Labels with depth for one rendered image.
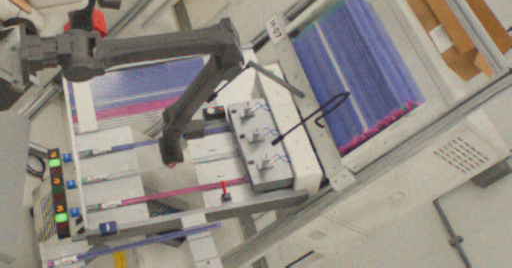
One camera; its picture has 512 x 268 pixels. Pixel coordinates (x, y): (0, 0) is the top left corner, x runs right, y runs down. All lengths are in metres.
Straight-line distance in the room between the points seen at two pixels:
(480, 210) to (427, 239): 0.29
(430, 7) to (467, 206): 1.28
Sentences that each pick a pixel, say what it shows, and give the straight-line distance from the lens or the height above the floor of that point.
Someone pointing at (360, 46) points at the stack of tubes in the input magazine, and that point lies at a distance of 2.25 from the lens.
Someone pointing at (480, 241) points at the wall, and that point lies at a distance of 3.54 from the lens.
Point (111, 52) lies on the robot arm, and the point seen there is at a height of 1.31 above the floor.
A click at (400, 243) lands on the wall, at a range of 3.71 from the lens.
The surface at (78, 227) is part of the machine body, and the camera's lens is 2.73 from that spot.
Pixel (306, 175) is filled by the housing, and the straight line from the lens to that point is 2.15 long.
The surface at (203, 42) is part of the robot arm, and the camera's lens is 1.65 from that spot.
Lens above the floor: 2.06
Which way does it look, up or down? 29 degrees down
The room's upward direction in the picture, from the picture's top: 52 degrees clockwise
